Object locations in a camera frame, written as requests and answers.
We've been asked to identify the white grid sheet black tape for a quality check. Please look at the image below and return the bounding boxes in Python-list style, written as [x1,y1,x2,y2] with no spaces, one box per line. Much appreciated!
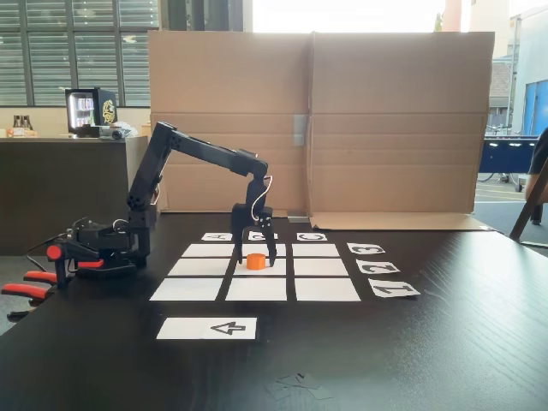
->
[148,242,363,303]

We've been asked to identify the paper sheet number 3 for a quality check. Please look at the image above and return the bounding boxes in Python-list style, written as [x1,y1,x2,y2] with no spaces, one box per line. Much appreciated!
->
[346,241,387,256]

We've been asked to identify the white arrow paper sheet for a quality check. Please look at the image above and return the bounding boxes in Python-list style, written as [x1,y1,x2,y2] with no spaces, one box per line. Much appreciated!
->
[155,316,259,342]

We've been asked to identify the paper sheet number 2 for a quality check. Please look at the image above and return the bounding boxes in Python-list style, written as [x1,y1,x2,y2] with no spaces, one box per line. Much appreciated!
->
[355,257,402,276]

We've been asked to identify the paper sheet number 1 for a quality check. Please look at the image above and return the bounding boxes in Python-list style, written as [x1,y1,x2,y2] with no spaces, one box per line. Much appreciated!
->
[367,277,422,299]

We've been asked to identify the red and black clamp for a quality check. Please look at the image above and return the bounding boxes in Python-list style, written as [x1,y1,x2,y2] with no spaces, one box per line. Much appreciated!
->
[45,243,106,293]

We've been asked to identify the brown cardboard screen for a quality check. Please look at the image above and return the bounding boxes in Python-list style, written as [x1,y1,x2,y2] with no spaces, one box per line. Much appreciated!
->
[146,29,496,233]

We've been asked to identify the grey device on counter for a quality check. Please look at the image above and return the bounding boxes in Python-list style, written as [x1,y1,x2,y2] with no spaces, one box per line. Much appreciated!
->
[98,121,139,141]

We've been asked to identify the dark wooden counter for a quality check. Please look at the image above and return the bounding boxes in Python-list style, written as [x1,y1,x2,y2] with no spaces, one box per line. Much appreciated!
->
[0,135,150,258]

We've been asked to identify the black mini fridge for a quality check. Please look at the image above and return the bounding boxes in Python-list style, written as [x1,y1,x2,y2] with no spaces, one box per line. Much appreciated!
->
[64,86,118,140]

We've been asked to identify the window with blinds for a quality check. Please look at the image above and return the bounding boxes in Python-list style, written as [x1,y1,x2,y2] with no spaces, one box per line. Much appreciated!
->
[0,0,160,109]

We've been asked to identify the brown wooden easel leg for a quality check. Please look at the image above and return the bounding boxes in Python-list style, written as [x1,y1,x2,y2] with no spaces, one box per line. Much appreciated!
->
[508,168,548,250]

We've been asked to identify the person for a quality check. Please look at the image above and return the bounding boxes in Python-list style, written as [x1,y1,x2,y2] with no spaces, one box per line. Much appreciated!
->
[523,127,548,203]

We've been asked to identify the white servo wire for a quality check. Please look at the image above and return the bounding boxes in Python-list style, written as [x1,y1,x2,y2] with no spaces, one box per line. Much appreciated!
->
[251,174,274,224]

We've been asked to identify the black power cable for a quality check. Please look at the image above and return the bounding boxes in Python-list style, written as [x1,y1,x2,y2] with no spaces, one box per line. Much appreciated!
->
[24,230,72,269]

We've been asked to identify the orange-handled clamp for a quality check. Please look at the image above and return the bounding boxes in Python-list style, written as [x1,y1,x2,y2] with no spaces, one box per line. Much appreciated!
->
[0,269,59,323]

